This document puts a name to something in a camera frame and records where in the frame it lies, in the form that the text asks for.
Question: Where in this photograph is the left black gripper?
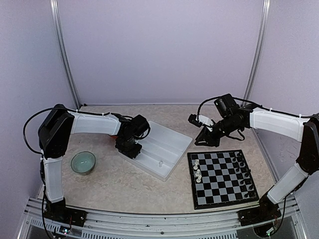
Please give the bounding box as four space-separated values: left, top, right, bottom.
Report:
115 136 142 159

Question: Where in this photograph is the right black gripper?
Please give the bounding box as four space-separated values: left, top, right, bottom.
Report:
195 115 241 147

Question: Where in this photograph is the white divided plastic tray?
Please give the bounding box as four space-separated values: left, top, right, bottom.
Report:
120 121 193 182

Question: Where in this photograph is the black white chess board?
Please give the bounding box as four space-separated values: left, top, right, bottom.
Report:
187 149 259 210

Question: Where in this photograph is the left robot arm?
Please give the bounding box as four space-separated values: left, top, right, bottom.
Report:
38 104 150 222

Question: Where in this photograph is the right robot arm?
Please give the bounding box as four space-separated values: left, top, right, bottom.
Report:
188 94 319 221

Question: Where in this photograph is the row of black chess pieces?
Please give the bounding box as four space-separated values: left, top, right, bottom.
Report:
228 150 259 201

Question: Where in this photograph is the green glass bowl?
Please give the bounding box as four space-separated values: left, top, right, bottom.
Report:
70 151 96 175

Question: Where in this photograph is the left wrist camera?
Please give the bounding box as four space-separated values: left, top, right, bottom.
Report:
131 115 151 140

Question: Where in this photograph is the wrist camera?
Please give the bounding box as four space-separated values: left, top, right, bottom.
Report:
131 115 151 140
188 114 215 128

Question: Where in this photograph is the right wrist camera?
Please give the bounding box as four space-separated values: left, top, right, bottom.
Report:
188 114 215 128

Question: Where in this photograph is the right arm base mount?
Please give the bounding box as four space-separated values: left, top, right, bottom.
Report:
237 207 282 227

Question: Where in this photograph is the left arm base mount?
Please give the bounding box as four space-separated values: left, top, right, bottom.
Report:
44 208 87 227

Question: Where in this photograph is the front aluminium rail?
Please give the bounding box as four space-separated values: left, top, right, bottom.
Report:
15 199 308 239

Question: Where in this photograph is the right aluminium frame post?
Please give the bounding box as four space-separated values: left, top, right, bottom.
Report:
244 0 271 100

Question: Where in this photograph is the aluminium frame post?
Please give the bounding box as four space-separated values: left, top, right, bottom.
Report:
50 0 81 109
244 0 271 100

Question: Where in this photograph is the left aluminium frame post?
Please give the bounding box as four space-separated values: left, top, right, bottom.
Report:
50 0 81 109

